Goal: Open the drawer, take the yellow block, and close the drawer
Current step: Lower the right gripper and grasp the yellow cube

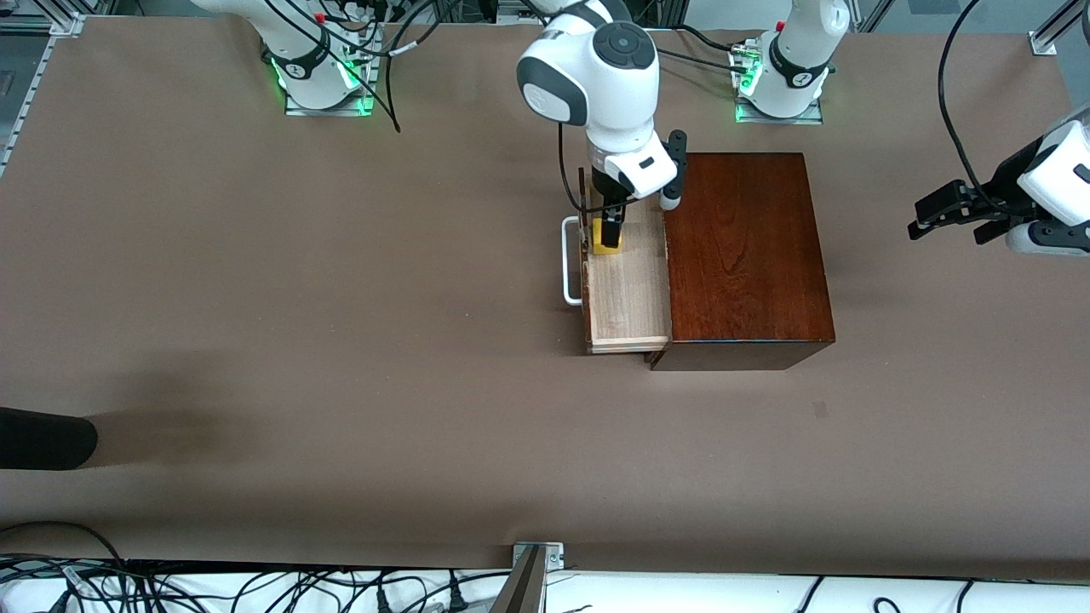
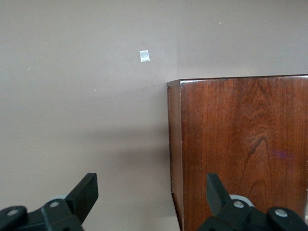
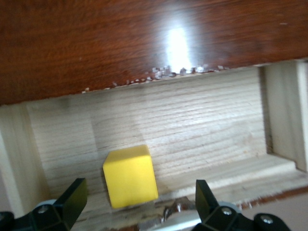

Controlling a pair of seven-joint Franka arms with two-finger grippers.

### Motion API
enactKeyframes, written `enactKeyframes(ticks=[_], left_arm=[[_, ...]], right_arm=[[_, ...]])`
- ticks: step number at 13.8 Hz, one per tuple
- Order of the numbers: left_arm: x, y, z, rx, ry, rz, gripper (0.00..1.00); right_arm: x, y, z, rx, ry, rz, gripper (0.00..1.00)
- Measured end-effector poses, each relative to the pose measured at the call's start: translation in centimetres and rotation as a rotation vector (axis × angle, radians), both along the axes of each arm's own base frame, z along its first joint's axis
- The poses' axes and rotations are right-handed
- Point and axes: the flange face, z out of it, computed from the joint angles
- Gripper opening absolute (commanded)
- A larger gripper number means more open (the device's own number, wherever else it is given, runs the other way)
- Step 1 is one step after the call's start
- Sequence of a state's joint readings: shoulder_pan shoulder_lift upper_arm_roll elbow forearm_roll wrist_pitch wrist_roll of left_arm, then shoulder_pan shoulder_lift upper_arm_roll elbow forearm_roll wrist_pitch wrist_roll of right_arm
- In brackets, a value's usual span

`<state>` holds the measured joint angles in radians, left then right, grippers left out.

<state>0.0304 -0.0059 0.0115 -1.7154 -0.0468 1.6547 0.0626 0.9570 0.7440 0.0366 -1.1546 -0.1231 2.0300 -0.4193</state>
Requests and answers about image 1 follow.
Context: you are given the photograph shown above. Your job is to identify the white metal drawer handle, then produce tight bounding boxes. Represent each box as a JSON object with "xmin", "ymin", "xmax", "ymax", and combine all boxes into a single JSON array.
[{"xmin": 562, "ymin": 216, "xmax": 587, "ymax": 307}]

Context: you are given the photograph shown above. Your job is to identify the light wooden drawer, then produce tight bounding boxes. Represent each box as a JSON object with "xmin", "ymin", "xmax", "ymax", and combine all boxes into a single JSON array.
[{"xmin": 562, "ymin": 166, "xmax": 674, "ymax": 355}]

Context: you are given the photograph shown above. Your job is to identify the dark red wooden cabinet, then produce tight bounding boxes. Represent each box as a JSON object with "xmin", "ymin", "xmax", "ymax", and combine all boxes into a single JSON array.
[{"xmin": 645, "ymin": 152, "xmax": 836, "ymax": 372}]

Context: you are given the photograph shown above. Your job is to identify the short aluminium corner profile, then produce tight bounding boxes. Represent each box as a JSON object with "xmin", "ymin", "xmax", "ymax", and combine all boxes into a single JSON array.
[{"xmin": 1029, "ymin": 0, "xmax": 1090, "ymax": 57}]

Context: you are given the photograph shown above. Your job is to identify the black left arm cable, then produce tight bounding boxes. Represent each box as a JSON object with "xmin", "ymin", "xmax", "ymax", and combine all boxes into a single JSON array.
[{"xmin": 937, "ymin": 0, "xmax": 1010, "ymax": 214}]

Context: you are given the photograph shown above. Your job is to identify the black cable behind arm bases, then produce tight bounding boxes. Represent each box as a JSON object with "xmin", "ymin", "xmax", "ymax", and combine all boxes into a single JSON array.
[{"xmin": 656, "ymin": 24, "xmax": 752, "ymax": 73}]

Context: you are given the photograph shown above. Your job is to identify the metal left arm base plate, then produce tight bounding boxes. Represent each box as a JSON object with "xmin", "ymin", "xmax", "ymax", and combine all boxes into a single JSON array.
[{"xmin": 731, "ymin": 38, "xmax": 825, "ymax": 127}]

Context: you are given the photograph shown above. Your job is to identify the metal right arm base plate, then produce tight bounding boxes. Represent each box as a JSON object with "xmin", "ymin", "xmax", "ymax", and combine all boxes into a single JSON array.
[{"xmin": 284, "ymin": 24, "xmax": 377, "ymax": 117}]

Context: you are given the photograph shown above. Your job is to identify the silver post bracket plate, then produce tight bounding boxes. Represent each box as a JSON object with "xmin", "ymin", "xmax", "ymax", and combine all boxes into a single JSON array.
[{"xmin": 512, "ymin": 541, "xmax": 565, "ymax": 571}]

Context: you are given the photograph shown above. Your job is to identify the grey metal camera post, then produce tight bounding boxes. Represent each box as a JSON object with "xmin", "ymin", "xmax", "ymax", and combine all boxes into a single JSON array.
[{"xmin": 490, "ymin": 545, "xmax": 546, "ymax": 613}]

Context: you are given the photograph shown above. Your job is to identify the black cable with plug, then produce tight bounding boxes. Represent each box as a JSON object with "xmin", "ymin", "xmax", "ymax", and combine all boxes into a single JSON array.
[{"xmin": 375, "ymin": 569, "xmax": 512, "ymax": 613}]

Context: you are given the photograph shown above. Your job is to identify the long aluminium edge rail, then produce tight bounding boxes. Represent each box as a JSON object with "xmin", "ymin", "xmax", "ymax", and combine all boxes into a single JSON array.
[{"xmin": 0, "ymin": 0, "xmax": 86, "ymax": 176}]

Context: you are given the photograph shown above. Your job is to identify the black looping table cable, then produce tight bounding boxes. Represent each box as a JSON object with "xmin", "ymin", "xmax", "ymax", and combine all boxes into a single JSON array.
[{"xmin": 0, "ymin": 520, "xmax": 130, "ymax": 613}]

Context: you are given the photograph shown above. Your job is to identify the black cylindrical padded post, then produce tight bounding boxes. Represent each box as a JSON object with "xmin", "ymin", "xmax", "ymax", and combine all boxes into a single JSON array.
[{"xmin": 0, "ymin": 407, "xmax": 99, "ymax": 471}]

